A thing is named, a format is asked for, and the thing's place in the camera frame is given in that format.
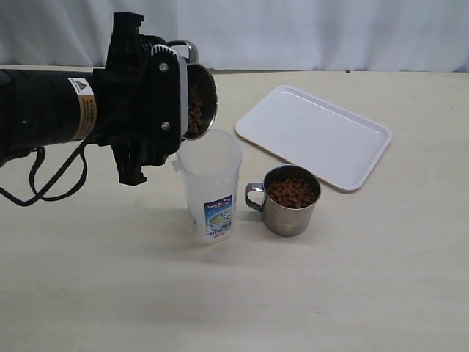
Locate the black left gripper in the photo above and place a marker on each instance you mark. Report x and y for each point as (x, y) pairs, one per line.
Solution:
(124, 115)

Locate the steel mug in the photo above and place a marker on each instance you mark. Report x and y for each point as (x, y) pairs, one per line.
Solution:
(202, 93)
(285, 198)

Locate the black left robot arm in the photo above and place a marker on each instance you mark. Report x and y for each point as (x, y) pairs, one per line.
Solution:
(46, 107)

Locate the clear plastic pitcher with label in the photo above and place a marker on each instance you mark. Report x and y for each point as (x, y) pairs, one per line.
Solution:
(210, 172)

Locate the white plastic tray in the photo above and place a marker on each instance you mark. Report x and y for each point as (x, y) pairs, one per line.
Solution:
(340, 147)

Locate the white backdrop curtain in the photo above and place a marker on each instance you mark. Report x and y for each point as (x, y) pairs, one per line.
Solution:
(250, 35)

